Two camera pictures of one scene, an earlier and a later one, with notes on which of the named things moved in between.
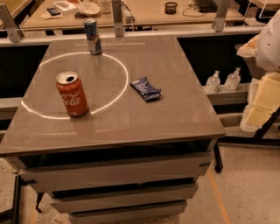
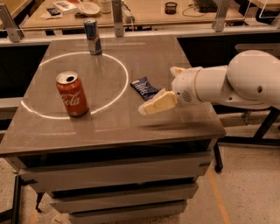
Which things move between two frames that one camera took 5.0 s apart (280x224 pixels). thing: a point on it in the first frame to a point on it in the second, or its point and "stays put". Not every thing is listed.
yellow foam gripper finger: [248, 50] to [184, 84]
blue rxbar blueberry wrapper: [149, 93] stays put
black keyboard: [206, 6] stays put
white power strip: [127, 13] stays put
